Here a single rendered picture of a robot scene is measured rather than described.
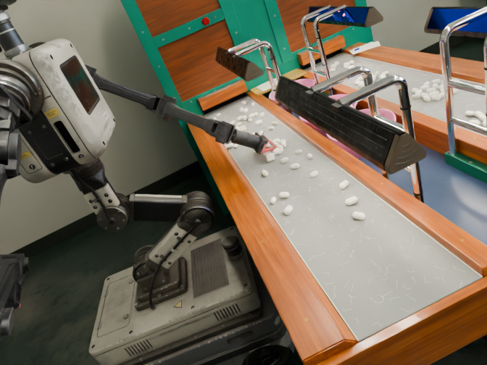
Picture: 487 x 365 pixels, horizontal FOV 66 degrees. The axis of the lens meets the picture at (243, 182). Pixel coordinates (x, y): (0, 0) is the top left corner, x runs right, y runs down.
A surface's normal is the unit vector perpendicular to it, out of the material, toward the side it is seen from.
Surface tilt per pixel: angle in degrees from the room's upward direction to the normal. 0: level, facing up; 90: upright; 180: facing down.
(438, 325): 90
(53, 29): 90
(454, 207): 0
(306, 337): 0
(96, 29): 90
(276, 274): 0
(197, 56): 90
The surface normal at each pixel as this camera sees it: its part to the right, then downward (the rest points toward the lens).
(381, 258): -0.34, -0.81
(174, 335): 0.16, 0.45
